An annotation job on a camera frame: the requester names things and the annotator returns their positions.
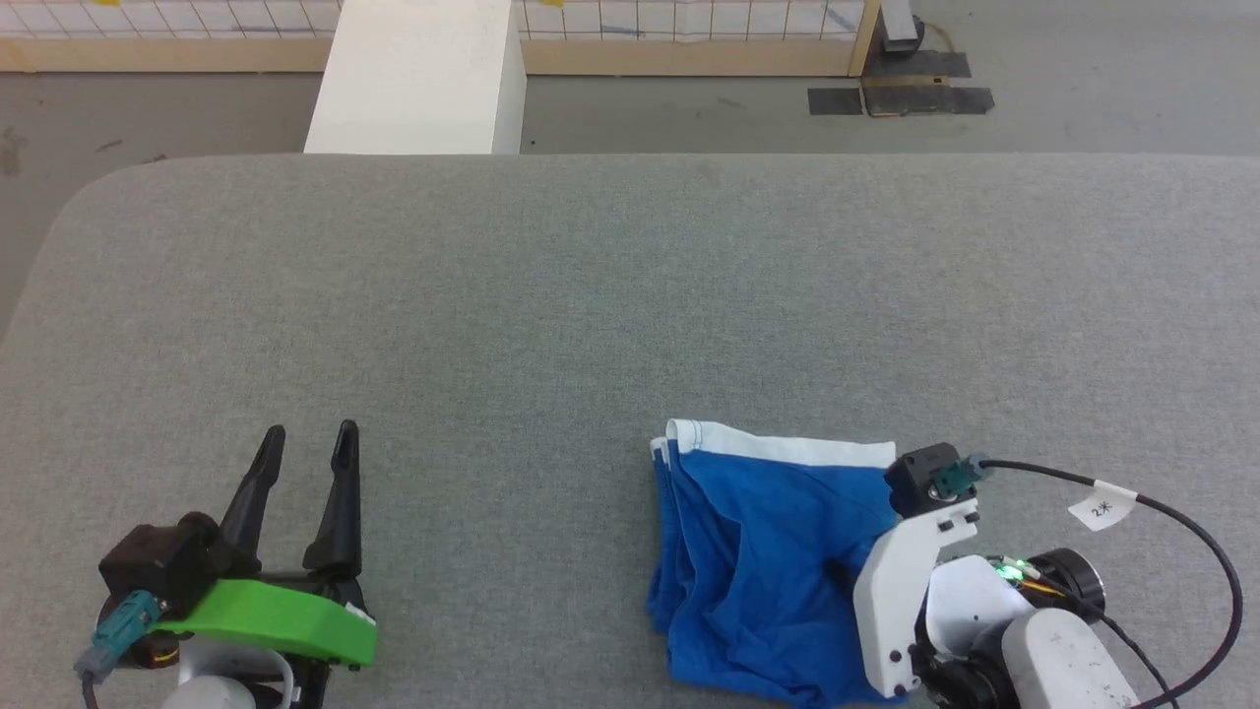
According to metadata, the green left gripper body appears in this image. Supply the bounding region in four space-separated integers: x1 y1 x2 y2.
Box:
152 577 379 709

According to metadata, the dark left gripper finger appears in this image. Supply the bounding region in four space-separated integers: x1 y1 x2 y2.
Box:
217 424 287 576
301 419 367 588

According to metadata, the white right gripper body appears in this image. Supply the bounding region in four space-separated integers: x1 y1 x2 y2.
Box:
852 499 1027 702

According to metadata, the blue garment with white trim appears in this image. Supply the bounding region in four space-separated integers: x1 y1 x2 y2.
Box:
647 419 912 709

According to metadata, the white square pillar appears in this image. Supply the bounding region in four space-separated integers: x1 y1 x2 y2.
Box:
302 0 529 157

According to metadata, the long black floor tape patch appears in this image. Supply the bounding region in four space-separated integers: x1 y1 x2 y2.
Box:
863 84 996 117

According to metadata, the grey floor device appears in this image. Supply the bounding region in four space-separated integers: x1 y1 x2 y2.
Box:
878 0 928 54

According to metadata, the black cable with teal plug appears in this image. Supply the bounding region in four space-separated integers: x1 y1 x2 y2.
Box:
75 590 164 709

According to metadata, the white paper cable label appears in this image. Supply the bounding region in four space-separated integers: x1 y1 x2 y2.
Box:
1068 480 1139 533

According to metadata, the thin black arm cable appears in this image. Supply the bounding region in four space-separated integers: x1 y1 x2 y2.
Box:
1098 609 1184 709

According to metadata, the black cable with white label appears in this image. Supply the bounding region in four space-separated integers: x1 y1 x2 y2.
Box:
933 457 1244 709

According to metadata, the light wooden frame beam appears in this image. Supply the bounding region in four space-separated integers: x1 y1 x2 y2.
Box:
0 0 882 79

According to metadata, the white wire grid panel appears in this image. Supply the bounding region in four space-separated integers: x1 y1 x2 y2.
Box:
0 0 869 44

